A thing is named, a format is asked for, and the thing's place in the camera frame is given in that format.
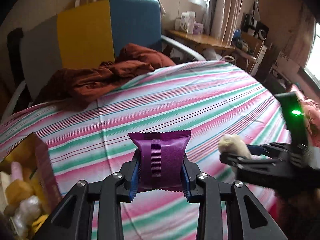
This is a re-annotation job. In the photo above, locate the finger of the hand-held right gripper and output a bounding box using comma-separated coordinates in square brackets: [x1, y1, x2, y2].
[219, 154, 293, 188]
[247, 142, 295, 159]

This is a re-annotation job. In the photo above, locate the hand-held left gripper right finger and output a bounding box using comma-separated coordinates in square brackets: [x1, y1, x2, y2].
[180, 158, 288, 240]

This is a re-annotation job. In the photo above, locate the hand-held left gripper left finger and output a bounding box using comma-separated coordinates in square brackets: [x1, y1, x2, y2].
[32, 149, 141, 240]

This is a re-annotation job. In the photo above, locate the white pastry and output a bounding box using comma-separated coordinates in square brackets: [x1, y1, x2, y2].
[218, 134, 252, 159]
[12, 196, 43, 233]

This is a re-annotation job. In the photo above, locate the purple snack packet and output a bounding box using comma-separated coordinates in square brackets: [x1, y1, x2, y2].
[128, 129, 192, 193]

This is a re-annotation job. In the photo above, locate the gold tin box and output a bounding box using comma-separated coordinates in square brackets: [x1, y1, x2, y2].
[0, 132, 62, 240]

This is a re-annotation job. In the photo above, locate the yellow snack packet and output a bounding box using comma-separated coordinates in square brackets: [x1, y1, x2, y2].
[29, 213, 51, 240]

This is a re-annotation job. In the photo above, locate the yellow sponge cake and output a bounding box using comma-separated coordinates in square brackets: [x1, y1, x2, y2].
[5, 179, 35, 211]

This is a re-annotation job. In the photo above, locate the pink snack stick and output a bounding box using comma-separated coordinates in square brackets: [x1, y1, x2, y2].
[10, 161, 23, 181]

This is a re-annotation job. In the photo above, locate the person's right forearm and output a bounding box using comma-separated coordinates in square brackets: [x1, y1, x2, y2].
[275, 190, 320, 240]

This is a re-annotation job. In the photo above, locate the pink printed cloth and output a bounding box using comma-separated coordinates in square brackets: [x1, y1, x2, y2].
[287, 85, 320, 151]

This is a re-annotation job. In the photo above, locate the side window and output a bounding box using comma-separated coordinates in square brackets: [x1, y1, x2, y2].
[303, 21, 320, 86]

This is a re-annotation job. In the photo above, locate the cluttered shelf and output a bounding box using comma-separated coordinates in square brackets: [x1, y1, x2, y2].
[232, 2, 276, 76]

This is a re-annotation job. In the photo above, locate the brown blanket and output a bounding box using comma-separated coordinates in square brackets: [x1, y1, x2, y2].
[33, 43, 177, 111]

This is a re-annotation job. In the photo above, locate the wooden desk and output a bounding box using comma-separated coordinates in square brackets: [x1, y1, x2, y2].
[166, 29, 236, 56]

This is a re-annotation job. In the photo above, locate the tall white box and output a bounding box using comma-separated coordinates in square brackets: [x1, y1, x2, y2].
[180, 11, 197, 34]

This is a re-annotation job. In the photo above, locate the grey yellow blue chair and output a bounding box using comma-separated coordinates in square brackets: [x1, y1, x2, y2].
[19, 0, 163, 101]

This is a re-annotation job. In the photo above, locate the grey bed rail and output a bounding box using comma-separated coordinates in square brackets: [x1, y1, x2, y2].
[161, 35, 207, 62]

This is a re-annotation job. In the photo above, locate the white bed rail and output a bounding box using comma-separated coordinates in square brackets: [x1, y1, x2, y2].
[1, 80, 28, 121]

